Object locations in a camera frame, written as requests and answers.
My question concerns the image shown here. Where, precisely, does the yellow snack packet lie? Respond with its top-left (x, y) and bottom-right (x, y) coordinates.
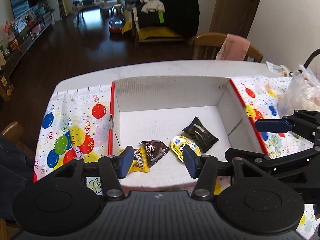
top-left (119, 146), bottom-right (150, 175)

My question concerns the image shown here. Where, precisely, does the black cookie packet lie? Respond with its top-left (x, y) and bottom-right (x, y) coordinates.
top-left (182, 117), bottom-right (219, 153)

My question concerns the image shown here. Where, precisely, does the round yellow jelly cup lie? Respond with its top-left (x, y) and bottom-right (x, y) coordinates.
top-left (170, 135), bottom-right (201, 162)

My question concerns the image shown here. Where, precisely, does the brown chocolate packet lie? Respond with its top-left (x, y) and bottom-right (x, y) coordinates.
top-left (140, 140), bottom-right (170, 168)

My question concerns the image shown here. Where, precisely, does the clear plastic bag of goods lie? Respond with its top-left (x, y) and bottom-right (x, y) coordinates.
top-left (277, 65), bottom-right (319, 118)

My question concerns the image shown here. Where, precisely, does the balloon birthday tablecloth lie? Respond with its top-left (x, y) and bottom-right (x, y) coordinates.
top-left (21, 84), bottom-right (319, 239)

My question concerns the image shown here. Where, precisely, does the red cardboard box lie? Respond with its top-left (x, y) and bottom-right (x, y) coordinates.
top-left (107, 75), bottom-right (270, 189)

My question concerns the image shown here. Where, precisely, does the silver desk lamp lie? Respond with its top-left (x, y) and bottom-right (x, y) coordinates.
top-left (303, 48), bottom-right (320, 69)

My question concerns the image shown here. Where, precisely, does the chair with dark jacket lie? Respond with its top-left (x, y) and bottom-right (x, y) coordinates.
top-left (0, 121), bottom-right (36, 221)

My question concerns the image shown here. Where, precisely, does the wooden chair with pink cloth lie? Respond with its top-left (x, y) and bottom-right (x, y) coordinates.
top-left (193, 33), bottom-right (263, 62)

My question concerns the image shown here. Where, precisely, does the wooden door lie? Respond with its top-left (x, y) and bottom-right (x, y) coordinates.
top-left (209, 0), bottom-right (260, 38)

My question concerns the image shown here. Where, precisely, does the sofa with dark clothes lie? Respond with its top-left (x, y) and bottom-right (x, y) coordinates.
top-left (121, 0), bottom-right (200, 44)

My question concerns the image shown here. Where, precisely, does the dark tv console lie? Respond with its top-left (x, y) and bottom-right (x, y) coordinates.
top-left (1, 12), bottom-right (54, 76)

